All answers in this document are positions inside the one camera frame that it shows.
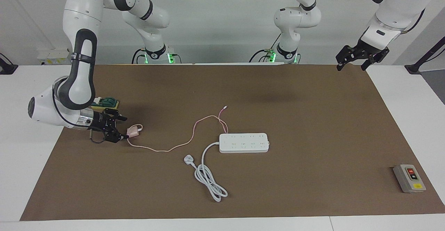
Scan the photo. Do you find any green knife switch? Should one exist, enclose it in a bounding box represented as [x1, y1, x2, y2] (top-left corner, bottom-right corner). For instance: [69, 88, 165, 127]
[93, 96, 119, 111]

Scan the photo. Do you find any pink charging cable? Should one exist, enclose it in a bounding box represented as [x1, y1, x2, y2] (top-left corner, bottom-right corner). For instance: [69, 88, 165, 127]
[126, 106, 229, 152]

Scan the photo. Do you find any white power strip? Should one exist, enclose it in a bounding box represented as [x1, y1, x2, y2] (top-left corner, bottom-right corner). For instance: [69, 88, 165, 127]
[219, 133, 270, 153]

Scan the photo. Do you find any black base cable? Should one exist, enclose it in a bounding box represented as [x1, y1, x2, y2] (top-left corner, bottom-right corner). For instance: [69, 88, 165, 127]
[249, 33, 282, 63]
[131, 48, 148, 64]

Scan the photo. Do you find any grey on-off switch box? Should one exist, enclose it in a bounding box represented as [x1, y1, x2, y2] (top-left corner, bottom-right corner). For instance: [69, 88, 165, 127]
[393, 164, 427, 193]

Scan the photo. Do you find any pink charger adapter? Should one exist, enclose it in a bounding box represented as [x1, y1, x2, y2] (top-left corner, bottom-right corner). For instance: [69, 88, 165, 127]
[127, 125, 144, 138]

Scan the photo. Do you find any brown table mat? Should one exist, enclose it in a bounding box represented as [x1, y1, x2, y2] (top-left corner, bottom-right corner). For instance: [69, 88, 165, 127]
[20, 63, 445, 221]

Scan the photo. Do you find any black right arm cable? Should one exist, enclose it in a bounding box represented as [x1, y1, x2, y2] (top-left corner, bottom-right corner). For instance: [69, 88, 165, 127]
[52, 85, 106, 145]

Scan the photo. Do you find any black clamp mount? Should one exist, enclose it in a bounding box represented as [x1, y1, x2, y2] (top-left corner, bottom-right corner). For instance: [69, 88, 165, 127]
[0, 53, 18, 75]

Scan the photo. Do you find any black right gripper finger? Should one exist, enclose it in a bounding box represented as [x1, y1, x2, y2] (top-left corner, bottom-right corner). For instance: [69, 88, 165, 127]
[106, 129, 130, 144]
[105, 108, 128, 122]

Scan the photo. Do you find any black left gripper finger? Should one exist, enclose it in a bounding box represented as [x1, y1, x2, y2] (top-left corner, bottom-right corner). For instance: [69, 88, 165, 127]
[361, 47, 390, 71]
[335, 45, 360, 72]

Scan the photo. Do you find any white power cord with plug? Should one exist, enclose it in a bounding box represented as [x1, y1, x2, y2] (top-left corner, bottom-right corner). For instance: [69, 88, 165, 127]
[184, 141, 228, 202]

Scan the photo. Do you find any white wall socket box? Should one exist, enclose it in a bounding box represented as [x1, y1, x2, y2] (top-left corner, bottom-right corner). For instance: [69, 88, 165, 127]
[37, 48, 74, 65]

